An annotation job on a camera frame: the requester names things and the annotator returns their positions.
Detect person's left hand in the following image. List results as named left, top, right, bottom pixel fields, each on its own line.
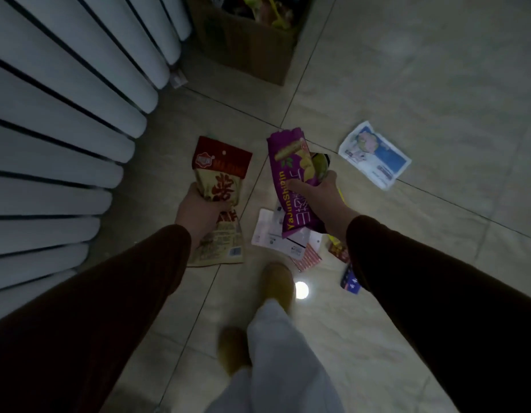
left=175, top=183, right=234, bottom=251

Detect person's right hand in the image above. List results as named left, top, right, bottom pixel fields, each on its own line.
left=285, top=170, right=360, bottom=241

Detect red and beige snack packet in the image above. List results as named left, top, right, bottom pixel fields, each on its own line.
left=187, top=136, right=253, bottom=267

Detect purple snack packet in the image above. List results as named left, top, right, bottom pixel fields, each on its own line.
left=266, top=127, right=327, bottom=239

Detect person's left forearm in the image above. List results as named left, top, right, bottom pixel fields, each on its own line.
left=0, top=224, right=192, bottom=413

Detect person's right forearm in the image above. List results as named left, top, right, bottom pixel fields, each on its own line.
left=345, top=215, right=531, bottom=413

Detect white flat packet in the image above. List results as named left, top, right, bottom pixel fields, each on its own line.
left=251, top=201, right=324, bottom=260

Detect red striped packet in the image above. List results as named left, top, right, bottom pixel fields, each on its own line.
left=290, top=242, right=323, bottom=272

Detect dark red small packet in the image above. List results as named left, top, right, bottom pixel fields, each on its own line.
left=327, top=235, right=351, bottom=264

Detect white and blue packet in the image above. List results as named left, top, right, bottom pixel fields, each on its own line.
left=338, top=120, right=412, bottom=191

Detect person's tan right shoe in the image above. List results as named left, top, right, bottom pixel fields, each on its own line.
left=261, top=262, right=296, bottom=316

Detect person's tan shoe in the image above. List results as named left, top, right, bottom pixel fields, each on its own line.
left=261, top=262, right=296, bottom=316
left=217, top=326, right=252, bottom=377

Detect dark blue small packet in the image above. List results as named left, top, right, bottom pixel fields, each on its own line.
left=340, top=263, right=362, bottom=295

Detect person's tan left shoe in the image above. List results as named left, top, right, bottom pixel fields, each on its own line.
left=217, top=326, right=252, bottom=377

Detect brown cardboard box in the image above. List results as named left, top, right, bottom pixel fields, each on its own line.
left=185, top=0, right=314, bottom=87

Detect white radiator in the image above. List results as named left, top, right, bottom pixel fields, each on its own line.
left=0, top=0, right=193, bottom=325

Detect person's legs in white trousers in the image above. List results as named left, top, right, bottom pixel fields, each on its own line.
left=204, top=298, right=346, bottom=413

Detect colourful packets in box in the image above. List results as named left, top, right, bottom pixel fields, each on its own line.
left=209, top=0, right=310, bottom=30

